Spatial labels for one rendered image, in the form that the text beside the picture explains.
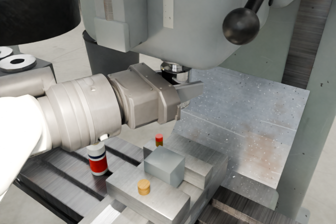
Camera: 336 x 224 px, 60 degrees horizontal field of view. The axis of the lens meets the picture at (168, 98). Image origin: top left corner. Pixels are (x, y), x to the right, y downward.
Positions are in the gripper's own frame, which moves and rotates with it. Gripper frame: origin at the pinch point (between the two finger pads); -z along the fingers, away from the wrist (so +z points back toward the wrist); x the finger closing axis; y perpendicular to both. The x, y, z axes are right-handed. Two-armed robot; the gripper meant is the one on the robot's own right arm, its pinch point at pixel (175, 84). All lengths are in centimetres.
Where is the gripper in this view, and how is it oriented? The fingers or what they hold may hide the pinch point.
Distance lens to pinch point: 44.8
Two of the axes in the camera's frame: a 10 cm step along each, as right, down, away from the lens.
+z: -8.5, 2.7, -4.5
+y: -0.1, 8.5, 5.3
